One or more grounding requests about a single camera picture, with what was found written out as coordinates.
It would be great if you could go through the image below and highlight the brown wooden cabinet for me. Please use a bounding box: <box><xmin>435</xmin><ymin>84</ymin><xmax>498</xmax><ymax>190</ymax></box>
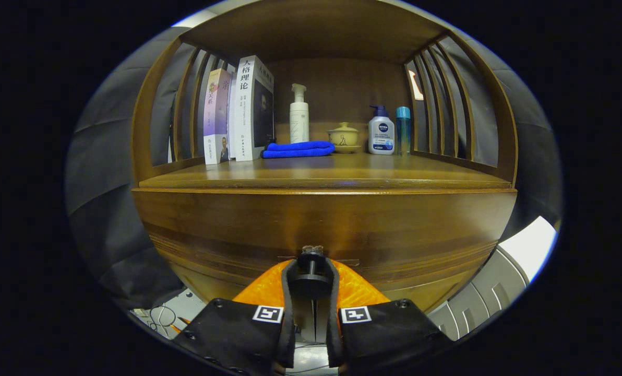
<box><xmin>130</xmin><ymin>0</ymin><xmax>520</xmax><ymax>314</ymax></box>

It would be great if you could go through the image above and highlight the white sheet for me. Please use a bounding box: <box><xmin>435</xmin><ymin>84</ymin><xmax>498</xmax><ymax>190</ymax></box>
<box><xmin>498</xmin><ymin>216</ymin><xmax>558</xmax><ymax>283</ymax></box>

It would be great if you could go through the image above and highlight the yellow lidded teacup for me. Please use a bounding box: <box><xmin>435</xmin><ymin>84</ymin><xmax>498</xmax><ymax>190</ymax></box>
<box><xmin>327</xmin><ymin>122</ymin><xmax>363</xmax><ymax>154</ymax></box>

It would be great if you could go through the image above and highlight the thick white book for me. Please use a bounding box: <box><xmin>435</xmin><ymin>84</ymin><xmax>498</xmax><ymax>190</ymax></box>
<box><xmin>233</xmin><ymin>55</ymin><xmax>275</xmax><ymax>162</ymax></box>

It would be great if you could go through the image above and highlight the brown wooden drawer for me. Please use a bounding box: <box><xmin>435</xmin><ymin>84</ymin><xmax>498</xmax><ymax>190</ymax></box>
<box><xmin>132</xmin><ymin>188</ymin><xmax>518</xmax><ymax>314</ymax></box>

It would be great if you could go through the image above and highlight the black floor cable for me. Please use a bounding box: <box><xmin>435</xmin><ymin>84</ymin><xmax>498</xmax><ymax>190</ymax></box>
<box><xmin>134</xmin><ymin>303</ymin><xmax>207</xmax><ymax>337</ymax></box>

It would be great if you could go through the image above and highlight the wooden countertop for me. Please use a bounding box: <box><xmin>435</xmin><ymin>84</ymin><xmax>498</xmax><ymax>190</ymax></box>
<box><xmin>138</xmin><ymin>151</ymin><xmax>514</xmax><ymax>190</ymax></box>

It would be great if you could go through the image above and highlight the purple book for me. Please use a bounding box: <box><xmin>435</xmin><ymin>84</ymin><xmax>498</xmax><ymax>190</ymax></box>
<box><xmin>203</xmin><ymin>68</ymin><xmax>233</xmax><ymax>166</ymax></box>

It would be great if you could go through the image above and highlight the thin white book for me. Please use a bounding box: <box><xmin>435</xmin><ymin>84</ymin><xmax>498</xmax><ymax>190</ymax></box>
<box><xmin>226</xmin><ymin>64</ymin><xmax>238</xmax><ymax>160</ymax></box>

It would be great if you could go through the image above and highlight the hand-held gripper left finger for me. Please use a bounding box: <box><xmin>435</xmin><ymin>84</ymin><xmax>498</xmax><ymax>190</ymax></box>
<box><xmin>173</xmin><ymin>258</ymin><xmax>297</xmax><ymax>376</ymax></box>

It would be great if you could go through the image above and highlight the black drawer knob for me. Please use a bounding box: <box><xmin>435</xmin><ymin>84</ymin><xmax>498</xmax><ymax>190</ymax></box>
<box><xmin>289</xmin><ymin>244</ymin><xmax>332</xmax><ymax>301</ymax></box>

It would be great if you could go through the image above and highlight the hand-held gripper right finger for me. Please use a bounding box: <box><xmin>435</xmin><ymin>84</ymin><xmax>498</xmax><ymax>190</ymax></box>
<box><xmin>326</xmin><ymin>258</ymin><xmax>452</xmax><ymax>375</ymax></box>

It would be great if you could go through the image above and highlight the grey panel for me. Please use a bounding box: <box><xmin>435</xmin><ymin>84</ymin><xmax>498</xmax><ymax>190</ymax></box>
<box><xmin>428</xmin><ymin>248</ymin><xmax>530</xmax><ymax>341</ymax></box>

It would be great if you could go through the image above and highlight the teal bottle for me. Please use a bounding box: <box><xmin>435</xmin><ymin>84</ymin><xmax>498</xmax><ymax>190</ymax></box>
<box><xmin>396</xmin><ymin>107</ymin><xmax>411</xmax><ymax>156</ymax></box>

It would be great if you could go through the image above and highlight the white blue lotion bottle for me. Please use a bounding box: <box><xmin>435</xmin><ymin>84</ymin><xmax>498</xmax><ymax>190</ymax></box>
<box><xmin>368</xmin><ymin>105</ymin><xmax>396</xmax><ymax>156</ymax></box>

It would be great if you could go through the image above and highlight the blue folded cloth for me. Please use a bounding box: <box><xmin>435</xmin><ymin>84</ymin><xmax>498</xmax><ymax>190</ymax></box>
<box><xmin>261</xmin><ymin>140</ymin><xmax>336</xmax><ymax>159</ymax></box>

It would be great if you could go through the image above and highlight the white pump bottle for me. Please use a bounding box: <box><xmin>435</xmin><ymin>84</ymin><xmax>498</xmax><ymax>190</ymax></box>
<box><xmin>289</xmin><ymin>84</ymin><xmax>310</xmax><ymax>144</ymax></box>

